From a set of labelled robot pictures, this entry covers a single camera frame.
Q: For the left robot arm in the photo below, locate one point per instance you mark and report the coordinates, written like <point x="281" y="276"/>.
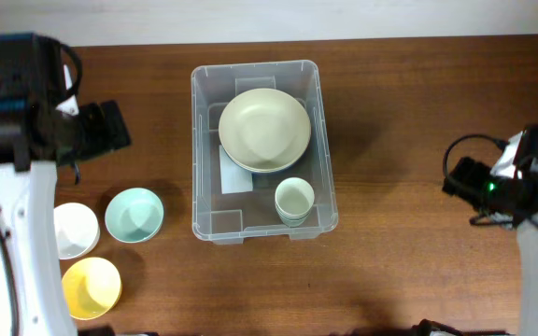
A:
<point x="36" y="138"/>

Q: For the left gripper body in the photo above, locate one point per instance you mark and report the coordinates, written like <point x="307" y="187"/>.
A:
<point x="94" y="136"/>

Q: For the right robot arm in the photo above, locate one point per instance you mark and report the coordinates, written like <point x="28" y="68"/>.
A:
<point x="506" y="195"/>

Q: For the cream bowl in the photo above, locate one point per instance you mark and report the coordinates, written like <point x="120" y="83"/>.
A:
<point x="263" y="125"/>

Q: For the white paper label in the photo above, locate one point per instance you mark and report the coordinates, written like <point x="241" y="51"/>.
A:
<point x="233" y="178"/>

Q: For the clear plastic storage container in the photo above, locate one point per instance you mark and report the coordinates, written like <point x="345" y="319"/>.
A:
<point x="227" y="219"/>

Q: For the white small bowl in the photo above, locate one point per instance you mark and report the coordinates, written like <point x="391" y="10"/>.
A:
<point x="76" y="228"/>

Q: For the mint green cup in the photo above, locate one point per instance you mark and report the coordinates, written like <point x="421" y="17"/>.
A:
<point x="293" y="223"/>

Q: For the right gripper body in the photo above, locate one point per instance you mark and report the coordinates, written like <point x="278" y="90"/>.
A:
<point x="474" y="182"/>

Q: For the mint green small bowl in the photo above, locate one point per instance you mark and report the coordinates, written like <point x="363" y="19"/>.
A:
<point x="134" y="215"/>

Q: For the cream white cup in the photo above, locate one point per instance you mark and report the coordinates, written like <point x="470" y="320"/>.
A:
<point x="294" y="197"/>

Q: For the grey cup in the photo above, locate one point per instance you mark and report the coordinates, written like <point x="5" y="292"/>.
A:
<point x="293" y="218"/>

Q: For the yellow small bowl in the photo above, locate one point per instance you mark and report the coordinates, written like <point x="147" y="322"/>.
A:
<point x="92" y="287"/>

